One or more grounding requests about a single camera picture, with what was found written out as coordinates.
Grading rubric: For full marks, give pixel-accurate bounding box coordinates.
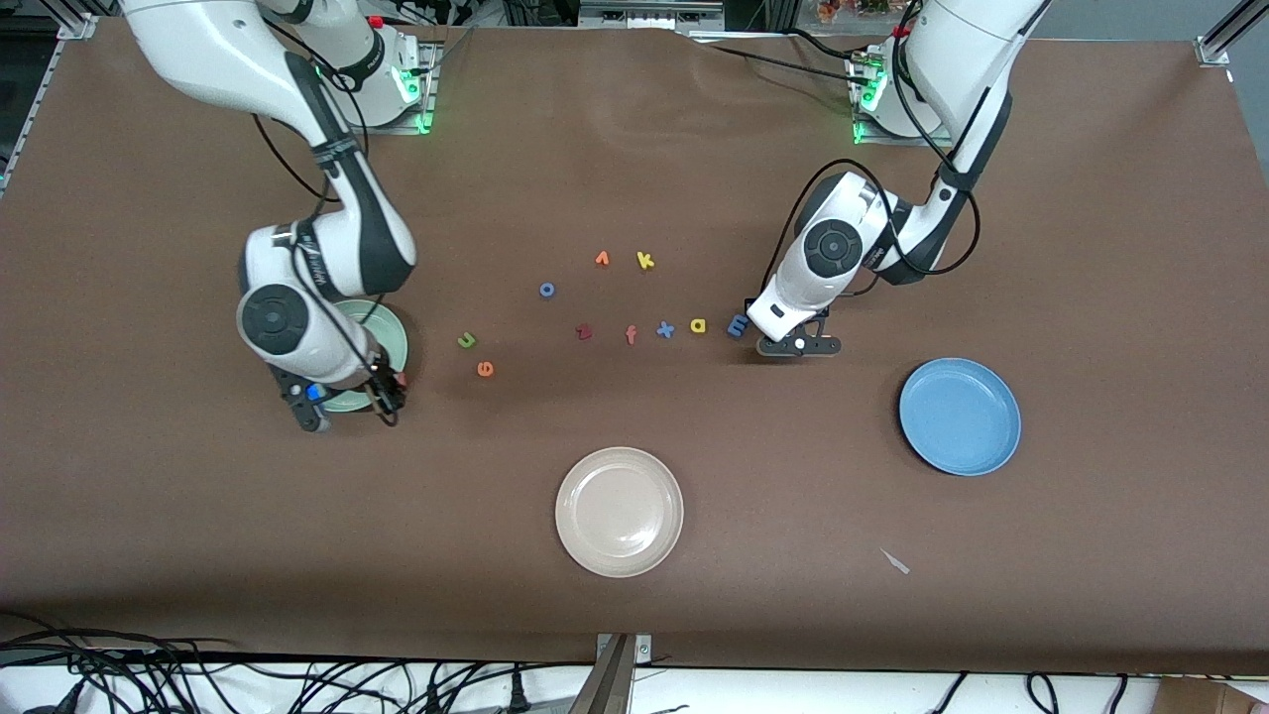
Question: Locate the light green plastic plate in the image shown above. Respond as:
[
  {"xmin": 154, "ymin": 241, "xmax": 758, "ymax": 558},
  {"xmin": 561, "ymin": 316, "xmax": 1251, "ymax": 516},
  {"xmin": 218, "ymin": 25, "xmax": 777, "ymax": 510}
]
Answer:
[{"xmin": 322, "ymin": 299, "xmax": 409, "ymax": 415}]

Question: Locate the brown table cover sheet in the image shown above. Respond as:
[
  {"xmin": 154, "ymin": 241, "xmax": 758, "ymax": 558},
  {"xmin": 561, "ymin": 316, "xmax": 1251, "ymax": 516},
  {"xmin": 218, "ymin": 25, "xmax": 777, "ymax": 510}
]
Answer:
[{"xmin": 0, "ymin": 20, "xmax": 1269, "ymax": 675}]

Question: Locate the blue plastic plate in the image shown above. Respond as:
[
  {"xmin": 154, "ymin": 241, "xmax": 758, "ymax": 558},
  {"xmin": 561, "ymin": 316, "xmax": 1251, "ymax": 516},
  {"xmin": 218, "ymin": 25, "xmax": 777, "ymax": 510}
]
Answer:
[{"xmin": 899, "ymin": 357, "xmax": 1022, "ymax": 478}]

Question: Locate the beige plastic plate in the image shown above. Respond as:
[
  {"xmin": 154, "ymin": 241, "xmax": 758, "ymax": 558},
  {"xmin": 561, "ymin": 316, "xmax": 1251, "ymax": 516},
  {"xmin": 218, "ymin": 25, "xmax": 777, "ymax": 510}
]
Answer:
[{"xmin": 555, "ymin": 446, "xmax": 685, "ymax": 579}]

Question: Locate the grey metal box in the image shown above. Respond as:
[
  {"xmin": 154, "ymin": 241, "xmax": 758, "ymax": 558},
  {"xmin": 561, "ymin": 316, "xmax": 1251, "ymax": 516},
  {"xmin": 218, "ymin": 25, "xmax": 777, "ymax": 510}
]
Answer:
[{"xmin": 578, "ymin": 0, "xmax": 725, "ymax": 31}]

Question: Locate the colourful toy pile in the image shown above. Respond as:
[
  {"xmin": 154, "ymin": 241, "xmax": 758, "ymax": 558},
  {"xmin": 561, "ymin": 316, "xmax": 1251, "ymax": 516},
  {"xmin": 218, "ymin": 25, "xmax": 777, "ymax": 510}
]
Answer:
[{"xmin": 815, "ymin": 0, "xmax": 901, "ymax": 26}]

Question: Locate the cardboard box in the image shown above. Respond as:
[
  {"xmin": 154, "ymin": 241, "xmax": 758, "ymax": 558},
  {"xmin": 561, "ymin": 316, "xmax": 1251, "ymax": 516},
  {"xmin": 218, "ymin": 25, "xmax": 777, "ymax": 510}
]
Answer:
[{"xmin": 1153, "ymin": 677, "xmax": 1269, "ymax": 714}]

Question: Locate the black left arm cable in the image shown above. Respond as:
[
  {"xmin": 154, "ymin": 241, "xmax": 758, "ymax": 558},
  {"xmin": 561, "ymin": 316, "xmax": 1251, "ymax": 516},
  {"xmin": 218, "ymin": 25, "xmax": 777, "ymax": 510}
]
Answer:
[{"xmin": 749, "ymin": 30, "xmax": 984, "ymax": 303}]

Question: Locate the black power cable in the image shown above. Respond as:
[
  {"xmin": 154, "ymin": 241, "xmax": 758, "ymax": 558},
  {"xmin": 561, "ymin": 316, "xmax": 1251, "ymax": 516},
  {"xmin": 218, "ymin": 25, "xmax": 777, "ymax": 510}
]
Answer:
[
  {"xmin": 706, "ymin": 44, "xmax": 865, "ymax": 74},
  {"xmin": 786, "ymin": 27, "xmax": 860, "ymax": 59}
]

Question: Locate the tangled black cable bundle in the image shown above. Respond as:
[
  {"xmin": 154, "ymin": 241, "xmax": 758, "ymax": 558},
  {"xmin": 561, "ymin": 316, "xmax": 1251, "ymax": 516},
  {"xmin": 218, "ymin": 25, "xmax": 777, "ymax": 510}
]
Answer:
[{"xmin": 0, "ymin": 613, "xmax": 596, "ymax": 714}]

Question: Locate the aluminium frame post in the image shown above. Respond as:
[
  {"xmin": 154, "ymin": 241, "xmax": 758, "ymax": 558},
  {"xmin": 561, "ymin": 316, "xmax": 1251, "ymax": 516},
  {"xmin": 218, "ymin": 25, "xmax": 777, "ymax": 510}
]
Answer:
[{"xmin": 568, "ymin": 635, "xmax": 635, "ymax": 714}]

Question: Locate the aluminium frame profile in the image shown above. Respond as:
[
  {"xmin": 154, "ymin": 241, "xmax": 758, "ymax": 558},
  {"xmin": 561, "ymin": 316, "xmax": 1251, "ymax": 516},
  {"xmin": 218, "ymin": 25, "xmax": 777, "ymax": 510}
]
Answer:
[
  {"xmin": 1195, "ymin": 0, "xmax": 1260, "ymax": 68},
  {"xmin": 0, "ymin": 0, "xmax": 100, "ymax": 194}
]

